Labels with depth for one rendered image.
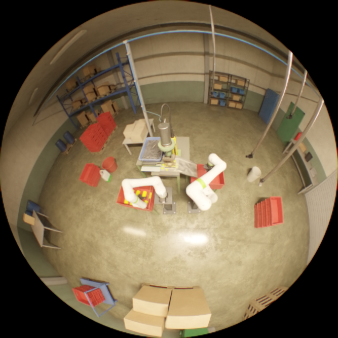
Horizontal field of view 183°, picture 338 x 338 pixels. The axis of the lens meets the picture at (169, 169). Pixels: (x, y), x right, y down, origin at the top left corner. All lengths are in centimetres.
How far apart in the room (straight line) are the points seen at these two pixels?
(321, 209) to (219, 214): 441
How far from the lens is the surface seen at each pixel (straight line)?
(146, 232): 248
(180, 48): 618
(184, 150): 190
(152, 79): 639
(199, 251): 245
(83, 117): 879
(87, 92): 711
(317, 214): 549
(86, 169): 377
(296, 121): 612
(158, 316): 241
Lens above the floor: 236
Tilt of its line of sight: 57 degrees down
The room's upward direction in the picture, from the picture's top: 11 degrees counter-clockwise
